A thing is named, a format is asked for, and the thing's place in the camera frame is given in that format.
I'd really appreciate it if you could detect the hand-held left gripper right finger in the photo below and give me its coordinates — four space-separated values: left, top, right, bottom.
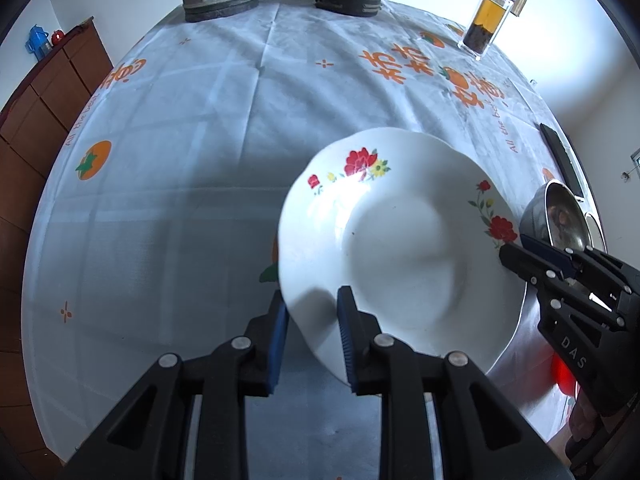
336 285 576 480

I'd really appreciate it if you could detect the black smartphone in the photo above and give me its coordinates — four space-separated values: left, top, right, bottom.
539 122 585 200

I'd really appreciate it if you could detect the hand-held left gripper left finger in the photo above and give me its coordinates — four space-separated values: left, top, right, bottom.
60 290 291 480

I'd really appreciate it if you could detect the stainless steel bowl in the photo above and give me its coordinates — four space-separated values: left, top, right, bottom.
519 179 593 253

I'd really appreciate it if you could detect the glass tea bottle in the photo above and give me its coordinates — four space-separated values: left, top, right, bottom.
457 0 519 56

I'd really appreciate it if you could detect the light blue printed tablecloth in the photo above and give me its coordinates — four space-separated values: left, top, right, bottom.
20 0 608 466

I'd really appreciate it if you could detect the brown wooden cabinet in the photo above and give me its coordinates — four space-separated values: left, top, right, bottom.
0 16 115 461

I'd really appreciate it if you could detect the blue toy on cabinet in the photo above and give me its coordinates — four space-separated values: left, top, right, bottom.
25 24 51 57

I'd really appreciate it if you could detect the white plate with red flowers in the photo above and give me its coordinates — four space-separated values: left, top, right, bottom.
277 127 527 388

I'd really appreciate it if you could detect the person's right hand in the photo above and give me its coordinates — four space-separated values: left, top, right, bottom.
569 399 607 444

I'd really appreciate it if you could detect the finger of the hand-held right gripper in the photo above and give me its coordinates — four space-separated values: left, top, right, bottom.
499 243 574 307
520 234 581 279

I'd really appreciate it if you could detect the red collapsible bowl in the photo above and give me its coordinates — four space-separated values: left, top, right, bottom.
550 355 581 396

